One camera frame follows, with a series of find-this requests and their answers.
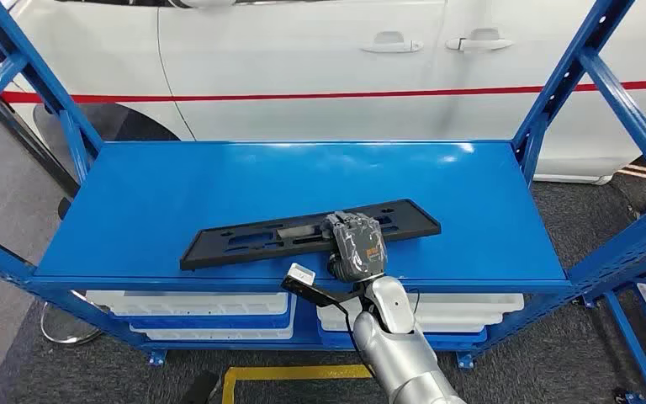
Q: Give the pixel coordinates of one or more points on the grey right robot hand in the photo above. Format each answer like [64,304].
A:
[359,251]

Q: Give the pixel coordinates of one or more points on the yellow floor tape square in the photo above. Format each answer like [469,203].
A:
[300,372]

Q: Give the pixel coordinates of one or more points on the blue steel shelf rack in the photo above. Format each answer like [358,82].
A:
[635,357]
[300,178]

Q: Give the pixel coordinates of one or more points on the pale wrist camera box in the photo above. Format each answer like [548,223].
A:
[300,274]

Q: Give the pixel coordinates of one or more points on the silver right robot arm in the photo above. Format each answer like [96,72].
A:
[395,357]

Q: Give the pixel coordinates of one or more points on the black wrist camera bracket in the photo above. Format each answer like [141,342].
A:
[323,294]

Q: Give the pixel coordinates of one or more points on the white car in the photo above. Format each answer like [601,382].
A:
[300,67]

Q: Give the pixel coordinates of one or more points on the long black plastic part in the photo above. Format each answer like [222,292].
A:
[245,240]

